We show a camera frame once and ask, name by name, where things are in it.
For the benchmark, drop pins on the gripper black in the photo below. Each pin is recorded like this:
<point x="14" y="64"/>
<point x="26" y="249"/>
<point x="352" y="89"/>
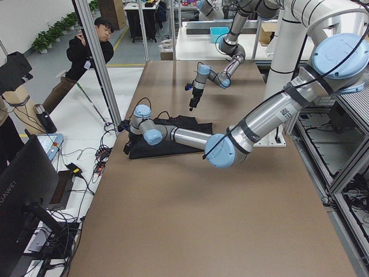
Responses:
<point x="196" y="93"/>
<point x="130" y="140"/>

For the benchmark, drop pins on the black graphic t-shirt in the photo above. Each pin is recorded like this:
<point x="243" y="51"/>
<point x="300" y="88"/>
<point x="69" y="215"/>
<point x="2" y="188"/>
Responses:
<point x="166" y="137"/>

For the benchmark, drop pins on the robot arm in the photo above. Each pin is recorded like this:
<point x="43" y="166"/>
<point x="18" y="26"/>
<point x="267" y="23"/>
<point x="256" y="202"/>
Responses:
<point x="335" y="66"/>
<point x="228" y="44"/>

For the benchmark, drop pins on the teach pendant blue grey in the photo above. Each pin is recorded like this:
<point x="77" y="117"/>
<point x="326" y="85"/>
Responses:
<point x="51" y="143"/>

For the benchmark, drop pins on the black thermos bottle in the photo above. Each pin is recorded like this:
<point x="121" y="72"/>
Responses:
<point x="44" y="118"/>

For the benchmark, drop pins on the seated person in black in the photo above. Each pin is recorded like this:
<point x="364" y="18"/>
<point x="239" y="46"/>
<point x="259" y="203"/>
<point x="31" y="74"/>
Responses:
<point x="77" y="54"/>

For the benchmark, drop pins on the black computer monitor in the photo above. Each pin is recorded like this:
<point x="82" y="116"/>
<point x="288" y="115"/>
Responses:
<point x="27" y="187"/>

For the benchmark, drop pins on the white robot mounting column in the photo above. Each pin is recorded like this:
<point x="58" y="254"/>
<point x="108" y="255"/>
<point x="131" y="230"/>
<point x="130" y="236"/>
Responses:
<point x="303" y="26"/>

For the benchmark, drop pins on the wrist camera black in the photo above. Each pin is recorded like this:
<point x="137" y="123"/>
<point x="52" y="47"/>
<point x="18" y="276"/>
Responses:
<point x="123" y="126"/>
<point x="189" y="86"/>

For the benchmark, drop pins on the aluminium frame cage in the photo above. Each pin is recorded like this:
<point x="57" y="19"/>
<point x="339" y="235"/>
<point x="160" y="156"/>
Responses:
<point x="89" y="32"/>

